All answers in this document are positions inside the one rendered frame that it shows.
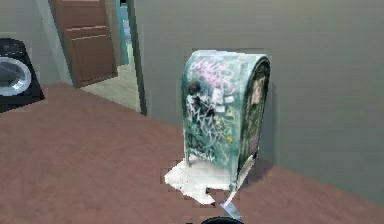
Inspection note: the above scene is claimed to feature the white slab under mailbox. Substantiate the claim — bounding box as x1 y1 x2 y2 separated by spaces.
163 155 256 222

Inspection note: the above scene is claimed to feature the black round object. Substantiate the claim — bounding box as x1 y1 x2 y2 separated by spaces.
200 216 244 224

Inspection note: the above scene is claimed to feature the black washing machine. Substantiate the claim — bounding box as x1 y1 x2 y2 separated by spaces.
0 37 46 114

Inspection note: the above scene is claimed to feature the green graffiti mailbox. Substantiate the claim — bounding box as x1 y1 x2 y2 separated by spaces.
180 49 272 192

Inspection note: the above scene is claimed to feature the brown room door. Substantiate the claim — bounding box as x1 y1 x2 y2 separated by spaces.
53 0 119 89

